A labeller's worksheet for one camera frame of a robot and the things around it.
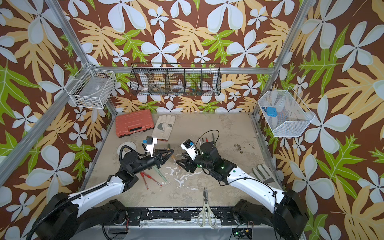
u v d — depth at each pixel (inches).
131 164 23.1
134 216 29.5
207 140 41.1
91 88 34.0
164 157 27.9
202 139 41.0
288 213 15.4
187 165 25.4
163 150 27.4
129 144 40.0
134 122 42.6
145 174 34.7
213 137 41.4
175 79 38.4
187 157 28.8
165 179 33.9
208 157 22.4
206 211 30.1
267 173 34.8
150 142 26.0
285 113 33.2
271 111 33.9
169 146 39.6
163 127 43.7
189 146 24.9
